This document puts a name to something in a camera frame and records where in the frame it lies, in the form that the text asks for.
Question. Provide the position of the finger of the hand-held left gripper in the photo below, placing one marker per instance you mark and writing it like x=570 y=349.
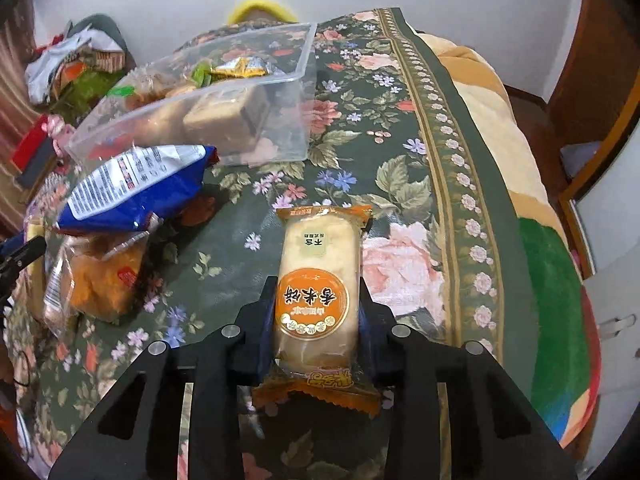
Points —
x=22 y=255

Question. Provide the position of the green yellow snack packet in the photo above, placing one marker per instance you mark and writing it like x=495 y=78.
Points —
x=120 y=92

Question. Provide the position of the orange pastry packet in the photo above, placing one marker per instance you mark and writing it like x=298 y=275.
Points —
x=105 y=270

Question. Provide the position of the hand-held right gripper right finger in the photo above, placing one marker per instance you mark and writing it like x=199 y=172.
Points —
x=385 y=340

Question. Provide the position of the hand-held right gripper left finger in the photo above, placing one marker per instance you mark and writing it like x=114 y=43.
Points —
x=250 y=340

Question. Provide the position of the blue snack bag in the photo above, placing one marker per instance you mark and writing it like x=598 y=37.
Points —
x=135 y=185

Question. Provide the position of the pile of clothes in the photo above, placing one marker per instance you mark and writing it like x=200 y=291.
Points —
x=80 y=65

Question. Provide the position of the clear plastic storage bin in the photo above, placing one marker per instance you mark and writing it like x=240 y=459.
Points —
x=280 y=110

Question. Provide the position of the striped curtain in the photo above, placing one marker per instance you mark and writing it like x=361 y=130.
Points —
x=15 y=60

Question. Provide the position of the orange rice cracker packet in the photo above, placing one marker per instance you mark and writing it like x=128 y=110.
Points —
x=315 y=280

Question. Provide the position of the pink plush toy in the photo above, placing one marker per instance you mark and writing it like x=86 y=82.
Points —
x=57 y=132

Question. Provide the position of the yellow cracker packet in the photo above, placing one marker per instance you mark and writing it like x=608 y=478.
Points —
x=220 y=115

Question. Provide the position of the red box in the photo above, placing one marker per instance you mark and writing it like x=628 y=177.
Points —
x=30 y=142

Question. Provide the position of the wooden door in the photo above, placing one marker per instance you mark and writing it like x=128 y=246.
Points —
x=590 y=50

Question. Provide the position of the yellow curved cushion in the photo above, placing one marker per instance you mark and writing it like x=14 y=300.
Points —
x=262 y=5

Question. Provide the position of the beige plush blanket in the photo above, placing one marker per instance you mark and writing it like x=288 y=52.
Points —
x=500 y=125

